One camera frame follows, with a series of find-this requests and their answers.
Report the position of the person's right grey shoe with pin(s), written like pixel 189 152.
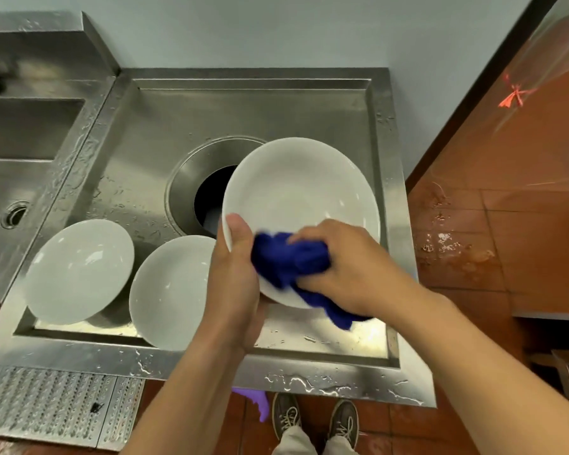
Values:
pixel 344 421

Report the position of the round steel waste chute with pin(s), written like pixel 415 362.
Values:
pixel 185 184

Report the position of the person's beige trousers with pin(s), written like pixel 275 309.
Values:
pixel 291 444

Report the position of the person's right hand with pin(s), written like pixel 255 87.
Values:
pixel 360 274

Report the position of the stainless steel scrap table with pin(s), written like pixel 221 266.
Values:
pixel 142 132

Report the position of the stainless steel sink basin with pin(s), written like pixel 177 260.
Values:
pixel 23 132

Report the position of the person's left thumb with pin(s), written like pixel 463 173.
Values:
pixel 240 236

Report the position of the person's right forearm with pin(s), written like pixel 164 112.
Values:
pixel 493 383

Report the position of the large white plate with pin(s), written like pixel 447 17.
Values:
pixel 303 189

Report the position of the person's grey shoe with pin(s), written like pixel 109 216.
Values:
pixel 285 416
pixel 344 421

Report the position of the metal shelf unit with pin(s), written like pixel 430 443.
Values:
pixel 557 360

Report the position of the perforated metal floor grate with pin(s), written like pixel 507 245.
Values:
pixel 47 405

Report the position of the purple glove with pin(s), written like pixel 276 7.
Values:
pixel 256 402

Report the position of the person's left grey shoe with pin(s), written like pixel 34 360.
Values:
pixel 285 416

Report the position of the person's left hand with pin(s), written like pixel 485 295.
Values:
pixel 230 289

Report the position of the small black scrap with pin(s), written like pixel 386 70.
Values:
pixel 96 408

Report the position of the person's right fingers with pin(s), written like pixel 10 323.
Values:
pixel 313 278

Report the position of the blue cleaning cloth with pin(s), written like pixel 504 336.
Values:
pixel 284 260

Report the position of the person's left forearm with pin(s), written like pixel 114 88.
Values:
pixel 189 398

